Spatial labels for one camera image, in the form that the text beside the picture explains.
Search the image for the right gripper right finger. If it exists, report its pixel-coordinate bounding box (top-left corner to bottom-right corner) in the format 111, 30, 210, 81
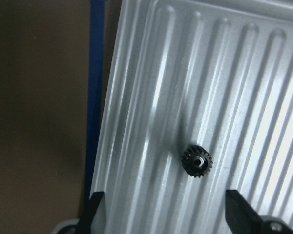
225, 190, 293, 234

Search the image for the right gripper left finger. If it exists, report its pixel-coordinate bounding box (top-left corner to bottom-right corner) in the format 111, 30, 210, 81
75, 191, 105, 234

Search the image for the small black bearing gear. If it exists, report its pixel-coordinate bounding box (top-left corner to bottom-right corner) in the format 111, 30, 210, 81
181, 145, 213, 178

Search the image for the silver ribbed metal tray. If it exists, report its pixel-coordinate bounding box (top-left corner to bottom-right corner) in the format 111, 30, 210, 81
88, 0, 293, 234

